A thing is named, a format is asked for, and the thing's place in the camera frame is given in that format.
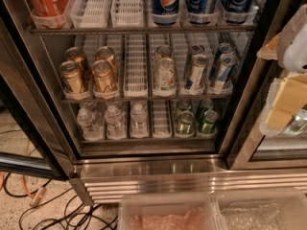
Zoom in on blue white can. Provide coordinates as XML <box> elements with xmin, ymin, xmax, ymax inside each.
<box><xmin>212</xmin><ymin>42</ymin><xmax>234</xmax><ymax>68</ymax></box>
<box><xmin>209</xmin><ymin>54</ymin><xmax>237</xmax><ymax>91</ymax></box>

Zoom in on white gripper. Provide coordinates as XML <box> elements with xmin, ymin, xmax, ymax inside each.
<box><xmin>257</xmin><ymin>4</ymin><xmax>307</xmax><ymax>130</ymax></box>

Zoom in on silver blue can front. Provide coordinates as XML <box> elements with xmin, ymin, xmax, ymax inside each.
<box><xmin>185</xmin><ymin>54</ymin><xmax>209</xmax><ymax>90</ymax></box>

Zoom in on water bottle left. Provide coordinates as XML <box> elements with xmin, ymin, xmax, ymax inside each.
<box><xmin>77</xmin><ymin>108</ymin><xmax>103</xmax><ymax>142</ymax></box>

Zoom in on water bottle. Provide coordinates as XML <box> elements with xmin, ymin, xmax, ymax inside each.
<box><xmin>105</xmin><ymin>104</ymin><xmax>126</xmax><ymax>140</ymax></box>
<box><xmin>77</xmin><ymin>108</ymin><xmax>103</xmax><ymax>142</ymax></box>
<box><xmin>130</xmin><ymin>103</ymin><xmax>148</xmax><ymax>138</ymax></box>

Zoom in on orange extension cord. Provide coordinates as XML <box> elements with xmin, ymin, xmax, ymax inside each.
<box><xmin>0</xmin><ymin>122</ymin><xmax>47</xmax><ymax>208</ymax></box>

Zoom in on clear plastic bin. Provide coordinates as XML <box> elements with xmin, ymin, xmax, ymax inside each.
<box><xmin>214</xmin><ymin>188</ymin><xmax>307</xmax><ymax>230</ymax></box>
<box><xmin>118</xmin><ymin>192</ymin><xmax>219</xmax><ymax>230</ymax></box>

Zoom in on open glass fridge door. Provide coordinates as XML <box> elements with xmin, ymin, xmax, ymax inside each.
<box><xmin>0</xmin><ymin>0</ymin><xmax>74</xmax><ymax>180</ymax></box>

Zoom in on gold can back left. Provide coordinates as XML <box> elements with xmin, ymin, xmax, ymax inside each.
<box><xmin>65</xmin><ymin>47</ymin><xmax>90</xmax><ymax>81</ymax></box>

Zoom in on gold can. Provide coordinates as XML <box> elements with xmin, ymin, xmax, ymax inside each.
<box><xmin>95</xmin><ymin>46</ymin><xmax>118</xmax><ymax>77</ymax></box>
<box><xmin>91</xmin><ymin>59</ymin><xmax>117</xmax><ymax>93</ymax></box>
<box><xmin>59</xmin><ymin>60</ymin><xmax>86</xmax><ymax>94</ymax></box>
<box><xmin>65</xmin><ymin>47</ymin><xmax>90</xmax><ymax>81</ymax></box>

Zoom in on white empty shelf tray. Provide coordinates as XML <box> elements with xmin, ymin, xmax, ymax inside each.
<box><xmin>124</xmin><ymin>34</ymin><xmax>148</xmax><ymax>98</ymax></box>

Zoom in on blue white can back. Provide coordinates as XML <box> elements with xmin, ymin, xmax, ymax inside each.
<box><xmin>212</xmin><ymin>42</ymin><xmax>234</xmax><ymax>68</ymax></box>

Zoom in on gold can front left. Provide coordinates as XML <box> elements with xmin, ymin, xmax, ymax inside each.
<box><xmin>59</xmin><ymin>60</ymin><xmax>86</xmax><ymax>94</ymax></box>

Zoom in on green bottle behind glass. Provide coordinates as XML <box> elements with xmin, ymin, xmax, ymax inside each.
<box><xmin>284</xmin><ymin>109</ymin><xmax>307</xmax><ymax>135</ymax></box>

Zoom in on blue pepsi can left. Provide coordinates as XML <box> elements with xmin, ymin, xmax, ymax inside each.
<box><xmin>152</xmin><ymin>0</ymin><xmax>179</xmax><ymax>26</ymax></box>

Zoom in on gold can front right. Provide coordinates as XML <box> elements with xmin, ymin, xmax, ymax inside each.
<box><xmin>91</xmin><ymin>59</ymin><xmax>117</xmax><ymax>93</ymax></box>

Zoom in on stainless steel display fridge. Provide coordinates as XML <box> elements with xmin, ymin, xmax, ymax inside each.
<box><xmin>0</xmin><ymin>0</ymin><xmax>307</xmax><ymax>206</ymax></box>

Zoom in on blue white can front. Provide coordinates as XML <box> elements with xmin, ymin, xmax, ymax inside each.
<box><xmin>209</xmin><ymin>54</ymin><xmax>237</xmax><ymax>91</ymax></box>

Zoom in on water bottle right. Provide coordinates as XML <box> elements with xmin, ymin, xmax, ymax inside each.
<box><xmin>130</xmin><ymin>103</ymin><xmax>148</xmax><ymax>138</ymax></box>

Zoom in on blue pepsi can right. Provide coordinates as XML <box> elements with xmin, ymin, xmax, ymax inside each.
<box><xmin>220</xmin><ymin>0</ymin><xmax>252</xmax><ymax>25</ymax></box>

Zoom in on gold can back right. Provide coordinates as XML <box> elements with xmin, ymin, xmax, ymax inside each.
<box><xmin>95</xmin><ymin>46</ymin><xmax>118</xmax><ymax>77</ymax></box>

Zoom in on black floor cables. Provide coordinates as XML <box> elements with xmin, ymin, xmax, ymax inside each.
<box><xmin>2</xmin><ymin>172</ymin><xmax>119</xmax><ymax>230</ymax></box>

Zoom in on clear plastic bin left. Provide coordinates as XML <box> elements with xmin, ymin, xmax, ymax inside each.
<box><xmin>118</xmin><ymin>192</ymin><xmax>219</xmax><ymax>230</ymax></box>

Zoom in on silver blue can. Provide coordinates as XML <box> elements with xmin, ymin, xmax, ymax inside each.
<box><xmin>185</xmin><ymin>44</ymin><xmax>204</xmax><ymax>67</ymax></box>
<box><xmin>185</xmin><ymin>54</ymin><xmax>209</xmax><ymax>90</ymax></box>

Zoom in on water bottle middle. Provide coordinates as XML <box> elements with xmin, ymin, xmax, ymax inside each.
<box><xmin>105</xmin><ymin>104</ymin><xmax>126</xmax><ymax>140</ymax></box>

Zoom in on silver blue can back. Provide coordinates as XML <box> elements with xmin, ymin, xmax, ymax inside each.
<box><xmin>185</xmin><ymin>44</ymin><xmax>204</xmax><ymax>67</ymax></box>

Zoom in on clear plastic bin right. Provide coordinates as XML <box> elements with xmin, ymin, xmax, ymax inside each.
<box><xmin>214</xmin><ymin>188</ymin><xmax>307</xmax><ymax>230</ymax></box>

